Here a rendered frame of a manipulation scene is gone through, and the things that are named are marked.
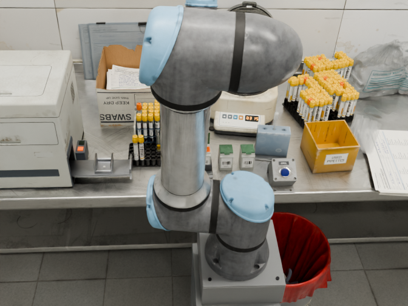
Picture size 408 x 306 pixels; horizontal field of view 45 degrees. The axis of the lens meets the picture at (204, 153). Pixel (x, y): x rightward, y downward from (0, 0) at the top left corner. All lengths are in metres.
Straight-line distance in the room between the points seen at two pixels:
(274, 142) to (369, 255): 1.16
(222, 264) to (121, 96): 0.71
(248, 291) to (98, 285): 1.25
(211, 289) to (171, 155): 0.40
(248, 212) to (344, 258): 1.54
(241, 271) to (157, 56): 0.60
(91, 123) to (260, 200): 0.85
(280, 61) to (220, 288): 0.61
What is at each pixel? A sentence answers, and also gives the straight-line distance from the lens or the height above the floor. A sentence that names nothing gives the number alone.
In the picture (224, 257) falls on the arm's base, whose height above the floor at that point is 1.01.
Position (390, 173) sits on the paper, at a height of 0.89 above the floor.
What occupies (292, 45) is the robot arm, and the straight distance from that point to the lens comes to 0.74.
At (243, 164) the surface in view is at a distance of 1.50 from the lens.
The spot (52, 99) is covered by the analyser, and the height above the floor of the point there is 1.17.
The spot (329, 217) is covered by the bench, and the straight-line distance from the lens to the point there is 2.28.
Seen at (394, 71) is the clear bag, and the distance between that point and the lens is 1.96.
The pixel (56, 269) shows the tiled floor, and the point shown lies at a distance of 2.41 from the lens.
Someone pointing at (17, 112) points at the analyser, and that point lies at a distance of 1.33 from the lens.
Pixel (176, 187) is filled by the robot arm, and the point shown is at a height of 1.23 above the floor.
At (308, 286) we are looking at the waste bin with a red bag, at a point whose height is 0.41.
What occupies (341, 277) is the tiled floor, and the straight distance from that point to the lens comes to 2.43.
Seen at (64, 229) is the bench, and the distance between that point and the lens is 2.19.
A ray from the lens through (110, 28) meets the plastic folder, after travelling 1.86.
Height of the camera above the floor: 1.89
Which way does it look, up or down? 41 degrees down
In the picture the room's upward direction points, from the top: 3 degrees clockwise
